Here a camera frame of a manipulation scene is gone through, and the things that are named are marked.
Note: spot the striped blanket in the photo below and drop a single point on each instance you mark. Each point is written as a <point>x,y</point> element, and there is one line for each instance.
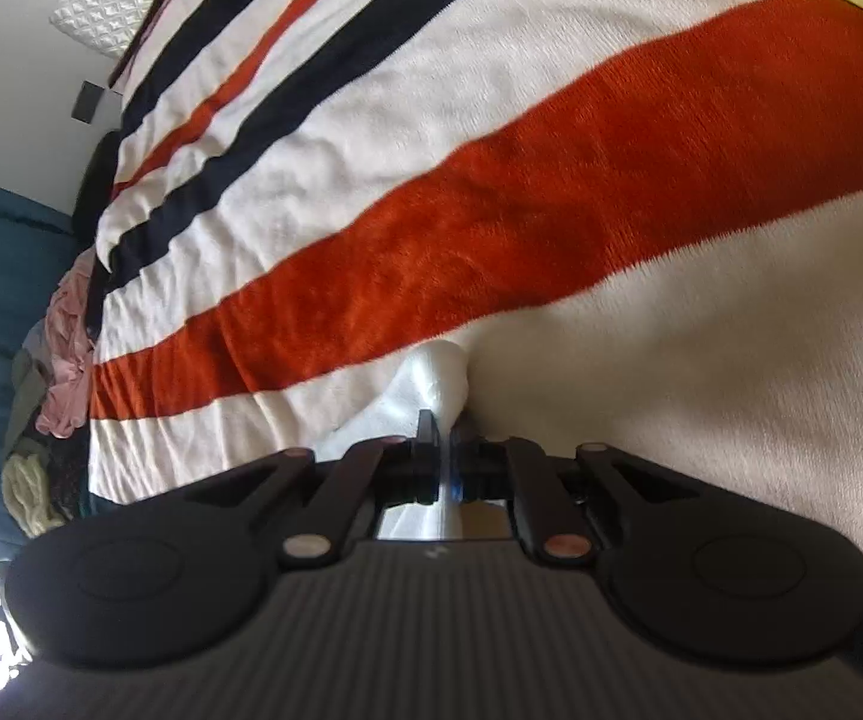
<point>514,202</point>

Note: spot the dark clothes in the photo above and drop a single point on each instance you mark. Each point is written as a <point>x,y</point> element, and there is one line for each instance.
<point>64,480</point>

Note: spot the white pants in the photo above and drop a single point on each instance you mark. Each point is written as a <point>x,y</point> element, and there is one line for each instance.
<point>439,379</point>

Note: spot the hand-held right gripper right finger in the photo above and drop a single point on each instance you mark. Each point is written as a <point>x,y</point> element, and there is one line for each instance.
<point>480,469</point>

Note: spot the pink cloth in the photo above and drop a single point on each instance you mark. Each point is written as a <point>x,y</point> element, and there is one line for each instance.
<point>71,315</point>

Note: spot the grey cloth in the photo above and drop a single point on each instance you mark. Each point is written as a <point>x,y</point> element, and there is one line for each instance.
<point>26,390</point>

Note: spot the yellow-green cloth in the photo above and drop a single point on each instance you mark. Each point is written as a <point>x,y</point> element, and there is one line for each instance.
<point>26,495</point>

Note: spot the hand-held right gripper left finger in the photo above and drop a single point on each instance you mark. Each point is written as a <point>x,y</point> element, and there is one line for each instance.
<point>409,469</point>

